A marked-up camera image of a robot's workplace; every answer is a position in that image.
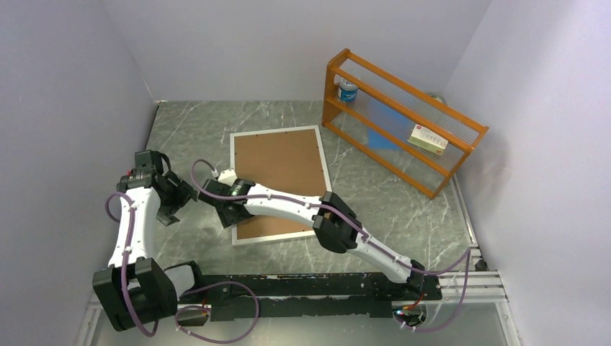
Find white picture frame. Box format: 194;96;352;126
228;125;334;247

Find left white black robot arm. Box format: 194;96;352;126
92;150;206;337

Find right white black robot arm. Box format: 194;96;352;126
199;177;424;299

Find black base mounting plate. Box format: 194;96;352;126
178;272;442;321

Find blue white can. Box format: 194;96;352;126
338;78;358;102

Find blue paper sheet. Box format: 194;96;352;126
367;101;406;152

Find small cream red box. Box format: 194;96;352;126
408;124;448;155

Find orange wooden shelf rack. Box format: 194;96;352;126
321;48;489;199

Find tape roll behind shelf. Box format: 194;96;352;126
429;93;447;105

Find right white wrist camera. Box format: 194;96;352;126
217;168;238;186

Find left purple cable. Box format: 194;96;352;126
104;192;262;345

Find purple cable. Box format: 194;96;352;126
189;158;473;334
104;192;262;345

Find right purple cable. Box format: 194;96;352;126
189;158;473;334

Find aluminium rail frame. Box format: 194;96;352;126
74;177;522;346

